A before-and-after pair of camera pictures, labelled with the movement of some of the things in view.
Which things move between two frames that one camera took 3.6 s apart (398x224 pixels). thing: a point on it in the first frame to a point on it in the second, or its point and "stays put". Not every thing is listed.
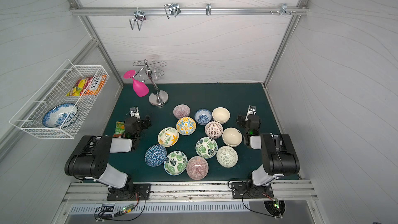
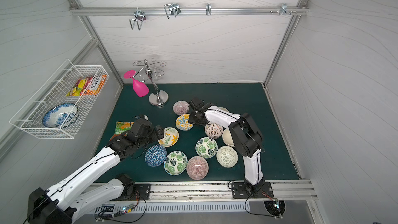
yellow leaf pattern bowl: [168, 137] stays put
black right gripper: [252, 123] to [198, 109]
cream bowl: [231, 137] stays put
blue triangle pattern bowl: [155, 155] stays put
